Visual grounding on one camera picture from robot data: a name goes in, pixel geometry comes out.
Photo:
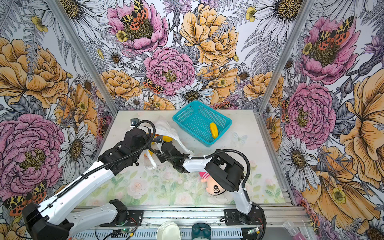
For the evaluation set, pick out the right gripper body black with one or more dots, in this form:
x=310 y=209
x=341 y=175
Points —
x=163 y=159

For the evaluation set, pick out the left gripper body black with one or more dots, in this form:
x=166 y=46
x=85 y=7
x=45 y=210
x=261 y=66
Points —
x=145 y=143

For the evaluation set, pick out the translucent white plastic bag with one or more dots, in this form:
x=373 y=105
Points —
x=164 y=129

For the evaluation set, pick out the yellow toy banana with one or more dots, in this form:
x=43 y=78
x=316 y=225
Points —
x=214 y=130

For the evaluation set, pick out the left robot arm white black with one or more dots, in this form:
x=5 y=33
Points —
x=51 y=220

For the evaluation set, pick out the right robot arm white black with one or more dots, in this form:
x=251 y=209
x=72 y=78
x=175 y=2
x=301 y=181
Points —
x=229 y=168

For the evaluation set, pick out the yellow toy fruit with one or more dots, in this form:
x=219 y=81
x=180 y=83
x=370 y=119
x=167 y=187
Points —
x=167 y=139

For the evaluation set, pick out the teal plastic basket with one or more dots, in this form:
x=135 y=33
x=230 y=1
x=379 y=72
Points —
x=195 y=119

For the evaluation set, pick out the plush doll pink hat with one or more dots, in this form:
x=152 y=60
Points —
x=212 y=187

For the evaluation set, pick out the white round cup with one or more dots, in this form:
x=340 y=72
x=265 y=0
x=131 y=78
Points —
x=169 y=231

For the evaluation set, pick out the dark green round container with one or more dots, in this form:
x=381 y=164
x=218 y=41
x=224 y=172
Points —
x=201 y=231

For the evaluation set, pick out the pink clear plastic object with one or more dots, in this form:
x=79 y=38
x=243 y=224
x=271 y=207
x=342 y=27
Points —
x=293 y=231

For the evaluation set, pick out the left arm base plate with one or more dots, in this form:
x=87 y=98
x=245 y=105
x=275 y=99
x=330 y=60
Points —
x=132 y=217

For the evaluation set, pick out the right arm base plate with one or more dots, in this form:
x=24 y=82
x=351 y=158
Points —
x=233 y=217

